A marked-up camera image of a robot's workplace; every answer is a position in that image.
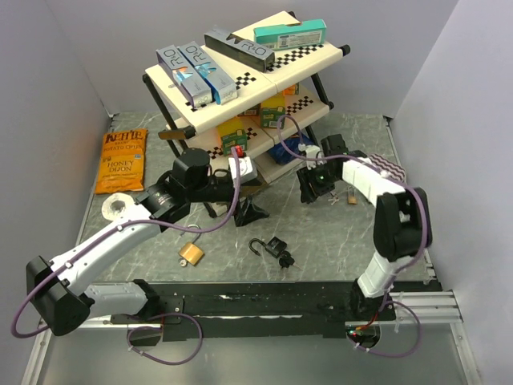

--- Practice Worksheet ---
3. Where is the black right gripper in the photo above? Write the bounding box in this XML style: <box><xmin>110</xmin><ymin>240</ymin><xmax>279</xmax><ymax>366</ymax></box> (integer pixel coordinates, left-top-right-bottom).
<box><xmin>297</xmin><ymin>161</ymin><xmax>339</xmax><ymax>203</ymax></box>

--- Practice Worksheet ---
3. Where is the silver key bunch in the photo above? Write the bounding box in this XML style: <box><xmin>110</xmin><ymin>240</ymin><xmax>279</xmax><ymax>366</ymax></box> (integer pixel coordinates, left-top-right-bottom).
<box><xmin>328</xmin><ymin>192</ymin><xmax>340</xmax><ymax>205</ymax></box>

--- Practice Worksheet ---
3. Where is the small brass long-shackle padlock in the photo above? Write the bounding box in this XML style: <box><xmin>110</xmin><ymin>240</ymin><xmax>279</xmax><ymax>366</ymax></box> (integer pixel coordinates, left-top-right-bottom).
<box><xmin>346</xmin><ymin>187</ymin><xmax>357</xmax><ymax>205</ymax></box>

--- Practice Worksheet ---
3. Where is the black round padlock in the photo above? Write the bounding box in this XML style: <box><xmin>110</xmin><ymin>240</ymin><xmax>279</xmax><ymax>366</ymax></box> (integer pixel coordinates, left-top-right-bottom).
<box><xmin>248</xmin><ymin>237</ymin><xmax>288</xmax><ymax>258</ymax></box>

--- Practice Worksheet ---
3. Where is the black-headed key bunch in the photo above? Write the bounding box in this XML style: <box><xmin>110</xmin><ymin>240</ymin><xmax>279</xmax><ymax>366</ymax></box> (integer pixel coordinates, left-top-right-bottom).
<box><xmin>278</xmin><ymin>250</ymin><xmax>302</xmax><ymax>270</ymax></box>

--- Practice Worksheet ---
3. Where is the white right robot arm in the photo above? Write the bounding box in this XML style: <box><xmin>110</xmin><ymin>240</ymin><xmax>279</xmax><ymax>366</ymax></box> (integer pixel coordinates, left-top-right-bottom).
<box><xmin>297</xmin><ymin>134</ymin><xmax>432</xmax><ymax>320</ymax></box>

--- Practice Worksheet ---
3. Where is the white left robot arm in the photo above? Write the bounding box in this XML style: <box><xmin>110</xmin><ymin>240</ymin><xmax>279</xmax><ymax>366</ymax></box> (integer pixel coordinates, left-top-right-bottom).
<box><xmin>26</xmin><ymin>148</ymin><xmax>257</xmax><ymax>336</ymax></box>

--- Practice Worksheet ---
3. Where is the blue snack bag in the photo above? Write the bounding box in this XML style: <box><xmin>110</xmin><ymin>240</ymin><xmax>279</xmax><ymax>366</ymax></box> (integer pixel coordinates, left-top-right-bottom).
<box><xmin>269</xmin><ymin>132</ymin><xmax>317</xmax><ymax>165</ymax></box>

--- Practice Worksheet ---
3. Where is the large brass padlock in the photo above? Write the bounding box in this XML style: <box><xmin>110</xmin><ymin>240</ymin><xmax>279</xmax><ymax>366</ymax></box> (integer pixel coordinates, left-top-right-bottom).
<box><xmin>178</xmin><ymin>233</ymin><xmax>205</xmax><ymax>268</ymax></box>

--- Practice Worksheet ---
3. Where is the purple wavy sponge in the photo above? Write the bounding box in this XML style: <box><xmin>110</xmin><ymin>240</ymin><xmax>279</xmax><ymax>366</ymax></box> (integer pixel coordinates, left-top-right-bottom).
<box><xmin>369</xmin><ymin>154</ymin><xmax>406</xmax><ymax>182</ymax></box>

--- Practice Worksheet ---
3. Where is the green yellow box front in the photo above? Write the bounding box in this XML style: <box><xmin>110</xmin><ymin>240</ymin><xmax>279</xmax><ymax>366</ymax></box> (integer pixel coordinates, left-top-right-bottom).
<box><xmin>216</xmin><ymin>117</ymin><xmax>248</xmax><ymax>155</ymax></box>

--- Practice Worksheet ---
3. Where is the green yellow box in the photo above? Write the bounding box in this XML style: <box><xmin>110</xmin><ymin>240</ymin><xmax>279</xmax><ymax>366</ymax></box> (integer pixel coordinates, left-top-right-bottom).
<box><xmin>260</xmin><ymin>93</ymin><xmax>286</xmax><ymax>128</ymax></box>
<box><xmin>216</xmin><ymin>117</ymin><xmax>248</xmax><ymax>155</ymax></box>

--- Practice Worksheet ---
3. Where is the cream three-tier shelf rack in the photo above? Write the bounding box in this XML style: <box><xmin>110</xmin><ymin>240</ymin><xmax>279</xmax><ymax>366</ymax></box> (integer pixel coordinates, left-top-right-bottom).
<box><xmin>142</xmin><ymin>10</ymin><xmax>352</xmax><ymax>220</ymax></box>

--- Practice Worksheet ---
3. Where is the green yellow box rear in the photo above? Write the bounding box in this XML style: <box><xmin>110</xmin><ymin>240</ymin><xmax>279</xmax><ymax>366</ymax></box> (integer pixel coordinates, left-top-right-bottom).
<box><xmin>260</xmin><ymin>93</ymin><xmax>286</xmax><ymax>128</ymax></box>

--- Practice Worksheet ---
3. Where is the blue R+O box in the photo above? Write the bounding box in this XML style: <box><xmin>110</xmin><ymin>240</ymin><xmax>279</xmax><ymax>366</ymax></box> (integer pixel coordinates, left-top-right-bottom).
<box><xmin>178</xmin><ymin>42</ymin><xmax>238</xmax><ymax>105</ymax></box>

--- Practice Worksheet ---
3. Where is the purple R+O box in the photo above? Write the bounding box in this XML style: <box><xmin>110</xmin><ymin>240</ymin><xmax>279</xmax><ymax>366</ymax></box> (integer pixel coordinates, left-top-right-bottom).
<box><xmin>156</xmin><ymin>45</ymin><xmax>212</xmax><ymax>108</ymax></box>

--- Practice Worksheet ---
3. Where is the orange Kettle chips bag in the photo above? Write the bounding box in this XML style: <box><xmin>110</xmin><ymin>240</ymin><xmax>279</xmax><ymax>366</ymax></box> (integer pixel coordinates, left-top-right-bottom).
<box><xmin>95</xmin><ymin>128</ymin><xmax>148</xmax><ymax>195</ymax></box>

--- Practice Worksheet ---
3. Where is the white tape roll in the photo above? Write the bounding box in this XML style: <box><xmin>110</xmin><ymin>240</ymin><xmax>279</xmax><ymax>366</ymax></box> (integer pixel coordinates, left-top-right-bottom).
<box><xmin>101</xmin><ymin>192</ymin><xmax>135</xmax><ymax>221</ymax></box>

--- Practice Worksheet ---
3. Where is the dark grey R+O box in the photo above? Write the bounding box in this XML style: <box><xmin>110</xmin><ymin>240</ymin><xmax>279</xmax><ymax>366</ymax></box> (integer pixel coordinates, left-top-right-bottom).
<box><xmin>204</xmin><ymin>28</ymin><xmax>275</xmax><ymax>72</ymax></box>

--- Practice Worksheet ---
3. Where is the teal toothpaste box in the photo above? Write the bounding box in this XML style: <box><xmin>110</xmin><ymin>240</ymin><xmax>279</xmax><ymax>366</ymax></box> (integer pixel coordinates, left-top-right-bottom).
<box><xmin>253</xmin><ymin>19</ymin><xmax>326</xmax><ymax>51</ymax></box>

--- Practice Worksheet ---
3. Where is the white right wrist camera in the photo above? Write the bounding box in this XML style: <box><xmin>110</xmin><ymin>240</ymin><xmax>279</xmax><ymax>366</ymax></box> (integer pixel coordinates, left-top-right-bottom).
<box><xmin>297</xmin><ymin>144</ymin><xmax>322</xmax><ymax>160</ymax></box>

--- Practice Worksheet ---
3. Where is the brown wooden-handled tool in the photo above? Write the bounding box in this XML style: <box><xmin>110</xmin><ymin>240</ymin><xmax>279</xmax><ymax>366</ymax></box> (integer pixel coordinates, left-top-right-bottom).
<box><xmin>158</xmin><ymin>126</ymin><xmax>196</xmax><ymax>140</ymax></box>

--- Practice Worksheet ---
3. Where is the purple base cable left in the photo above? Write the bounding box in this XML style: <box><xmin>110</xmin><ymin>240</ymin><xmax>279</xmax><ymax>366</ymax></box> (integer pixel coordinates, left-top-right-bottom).
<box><xmin>126</xmin><ymin>311</ymin><xmax>204</xmax><ymax>365</ymax></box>

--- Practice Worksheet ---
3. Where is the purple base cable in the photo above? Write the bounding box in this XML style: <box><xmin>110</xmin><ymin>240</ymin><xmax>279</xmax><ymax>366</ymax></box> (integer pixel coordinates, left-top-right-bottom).
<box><xmin>347</xmin><ymin>292</ymin><xmax>422</xmax><ymax>359</ymax></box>
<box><xmin>126</xmin><ymin>311</ymin><xmax>204</xmax><ymax>365</ymax></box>

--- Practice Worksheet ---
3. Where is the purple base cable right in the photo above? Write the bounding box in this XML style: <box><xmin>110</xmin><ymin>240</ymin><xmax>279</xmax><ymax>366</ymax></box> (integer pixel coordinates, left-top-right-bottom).
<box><xmin>347</xmin><ymin>292</ymin><xmax>422</xmax><ymax>359</ymax></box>

